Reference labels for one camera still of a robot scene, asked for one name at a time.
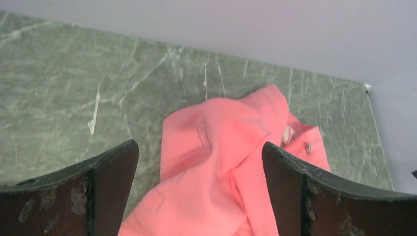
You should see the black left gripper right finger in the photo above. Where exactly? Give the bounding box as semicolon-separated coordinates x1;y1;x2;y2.
262;142;417;236

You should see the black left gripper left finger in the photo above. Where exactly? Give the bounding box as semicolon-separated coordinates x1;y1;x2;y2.
0;140;140;236

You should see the pink zip-up jacket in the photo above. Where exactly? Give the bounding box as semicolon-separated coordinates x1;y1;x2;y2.
119;84;330;236

